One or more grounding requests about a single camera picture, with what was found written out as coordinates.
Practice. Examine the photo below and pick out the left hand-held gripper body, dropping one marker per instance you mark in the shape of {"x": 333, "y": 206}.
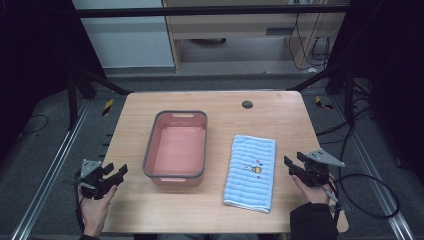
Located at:
{"x": 89, "y": 175}

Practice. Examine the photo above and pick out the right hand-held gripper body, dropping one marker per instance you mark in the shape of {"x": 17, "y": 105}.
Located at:
{"x": 316, "y": 168}

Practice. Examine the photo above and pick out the blue striped towel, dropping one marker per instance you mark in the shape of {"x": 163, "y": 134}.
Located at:
{"x": 250, "y": 173}

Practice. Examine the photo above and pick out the pink basin with grey rim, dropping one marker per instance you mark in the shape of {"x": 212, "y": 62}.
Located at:
{"x": 178, "y": 150}

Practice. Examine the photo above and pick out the person's right hand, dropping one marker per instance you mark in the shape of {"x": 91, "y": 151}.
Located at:
{"x": 313, "y": 193}

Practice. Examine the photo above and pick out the person's left hand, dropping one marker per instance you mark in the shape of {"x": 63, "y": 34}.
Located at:
{"x": 95, "y": 213}

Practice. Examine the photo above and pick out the yellow black striped tape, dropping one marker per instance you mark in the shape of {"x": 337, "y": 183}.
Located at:
{"x": 321, "y": 103}
{"x": 107, "y": 106}

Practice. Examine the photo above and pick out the round grey table grommet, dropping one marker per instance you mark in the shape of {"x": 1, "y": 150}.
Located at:
{"x": 247, "y": 104}

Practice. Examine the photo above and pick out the black metal stand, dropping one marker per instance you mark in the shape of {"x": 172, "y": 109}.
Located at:
{"x": 72, "y": 100}
{"x": 348, "y": 96}

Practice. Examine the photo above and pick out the white cabinet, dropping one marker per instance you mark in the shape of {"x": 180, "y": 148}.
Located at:
{"x": 126, "y": 40}

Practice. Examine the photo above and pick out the light wooden desk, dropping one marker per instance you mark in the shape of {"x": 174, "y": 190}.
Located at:
{"x": 233, "y": 30}

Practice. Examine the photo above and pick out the aluminium floor rail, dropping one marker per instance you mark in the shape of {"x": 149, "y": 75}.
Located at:
{"x": 376, "y": 180}
{"x": 50, "y": 173}

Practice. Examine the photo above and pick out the black horizontal frame bar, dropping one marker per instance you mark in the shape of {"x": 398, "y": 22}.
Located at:
{"x": 200, "y": 12}

